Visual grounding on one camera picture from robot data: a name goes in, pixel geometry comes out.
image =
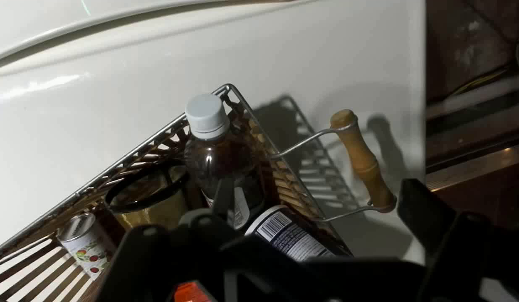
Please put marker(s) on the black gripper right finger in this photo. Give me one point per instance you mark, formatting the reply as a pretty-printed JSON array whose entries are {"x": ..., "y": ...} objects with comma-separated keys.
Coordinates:
[{"x": 466, "y": 245}]

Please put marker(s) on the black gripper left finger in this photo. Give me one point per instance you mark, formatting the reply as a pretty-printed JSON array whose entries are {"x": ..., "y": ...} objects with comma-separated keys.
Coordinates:
[{"x": 152, "y": 261}]

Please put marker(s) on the brown liquid bottle white cap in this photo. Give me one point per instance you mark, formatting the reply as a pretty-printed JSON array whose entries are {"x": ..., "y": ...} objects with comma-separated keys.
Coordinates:
[{"x": 223, "y": 167}]

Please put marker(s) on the small fruit print can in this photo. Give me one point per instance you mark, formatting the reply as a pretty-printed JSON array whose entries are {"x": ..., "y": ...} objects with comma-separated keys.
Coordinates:
[{"x": 88, "y": 245}]

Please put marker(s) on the blue white labelled can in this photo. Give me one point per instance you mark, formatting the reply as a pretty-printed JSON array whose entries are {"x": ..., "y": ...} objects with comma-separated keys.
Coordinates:
[{"x": 287, "y": 235}]

